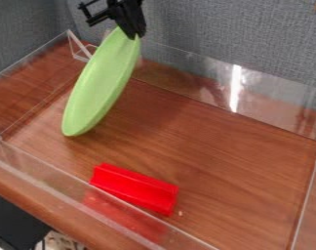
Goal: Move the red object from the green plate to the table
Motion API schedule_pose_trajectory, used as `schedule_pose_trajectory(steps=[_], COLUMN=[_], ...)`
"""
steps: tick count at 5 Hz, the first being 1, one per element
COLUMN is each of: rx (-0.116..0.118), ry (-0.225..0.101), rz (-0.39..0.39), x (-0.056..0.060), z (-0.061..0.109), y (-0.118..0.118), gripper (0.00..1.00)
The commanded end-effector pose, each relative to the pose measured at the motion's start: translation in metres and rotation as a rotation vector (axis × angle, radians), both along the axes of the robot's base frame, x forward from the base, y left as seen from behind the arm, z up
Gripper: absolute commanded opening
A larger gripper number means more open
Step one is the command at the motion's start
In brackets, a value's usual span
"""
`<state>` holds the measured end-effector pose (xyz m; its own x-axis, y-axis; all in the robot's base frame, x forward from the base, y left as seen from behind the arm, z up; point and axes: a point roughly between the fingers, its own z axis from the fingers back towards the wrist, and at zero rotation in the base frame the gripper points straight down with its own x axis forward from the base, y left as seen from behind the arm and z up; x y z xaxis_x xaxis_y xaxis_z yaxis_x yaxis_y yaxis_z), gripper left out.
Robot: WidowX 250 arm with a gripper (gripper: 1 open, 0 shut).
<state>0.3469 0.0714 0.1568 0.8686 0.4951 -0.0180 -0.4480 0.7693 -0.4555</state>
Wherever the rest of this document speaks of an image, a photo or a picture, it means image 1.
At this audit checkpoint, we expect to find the clear acrylic corner bracket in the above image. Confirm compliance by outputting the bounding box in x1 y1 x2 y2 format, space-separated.
67 30 96 63

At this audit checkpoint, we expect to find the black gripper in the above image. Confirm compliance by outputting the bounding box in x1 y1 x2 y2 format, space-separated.
78 0 146 40

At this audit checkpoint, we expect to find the green round plate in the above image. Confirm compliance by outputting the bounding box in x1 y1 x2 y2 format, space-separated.
62 27 141 137

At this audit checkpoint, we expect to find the clear acrylic enclosure wall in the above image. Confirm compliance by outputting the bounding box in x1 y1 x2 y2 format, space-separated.
0 32 316 250

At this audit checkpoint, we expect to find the red cross-shaped bar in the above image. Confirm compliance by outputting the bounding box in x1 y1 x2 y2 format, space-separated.
88 163 179 216

